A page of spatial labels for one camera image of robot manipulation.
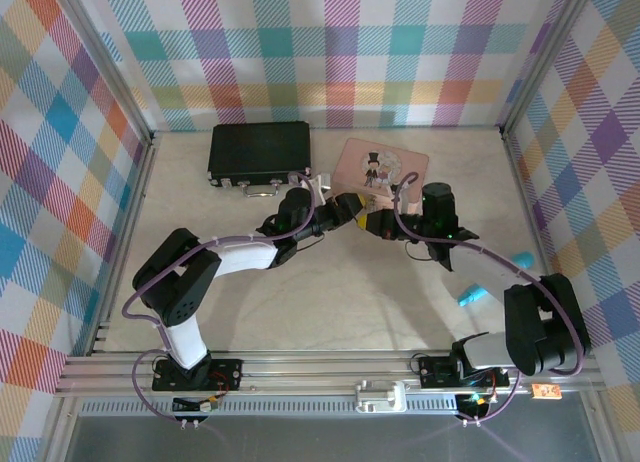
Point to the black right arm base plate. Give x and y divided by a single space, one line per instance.
435 372

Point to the turquoise marker pen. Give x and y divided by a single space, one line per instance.
472 296

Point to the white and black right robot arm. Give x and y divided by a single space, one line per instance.
480 267

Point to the aluminium frame side rail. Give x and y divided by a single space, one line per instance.
125 242
521 182

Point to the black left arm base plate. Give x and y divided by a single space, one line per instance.
230 374

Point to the pink tin box cartoon couple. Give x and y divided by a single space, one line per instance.
355 162

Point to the grey metal shelf panel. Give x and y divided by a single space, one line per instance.
320 439

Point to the white rail bracket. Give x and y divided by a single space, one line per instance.
380 397

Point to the small orange tag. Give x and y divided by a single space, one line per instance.
545 391

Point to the aluminium frame post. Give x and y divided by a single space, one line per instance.
545 57
106 57

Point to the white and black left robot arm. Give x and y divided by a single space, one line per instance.
245 257

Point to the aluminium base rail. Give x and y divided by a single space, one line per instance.
325 369

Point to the small connector board green light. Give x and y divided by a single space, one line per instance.
475 399

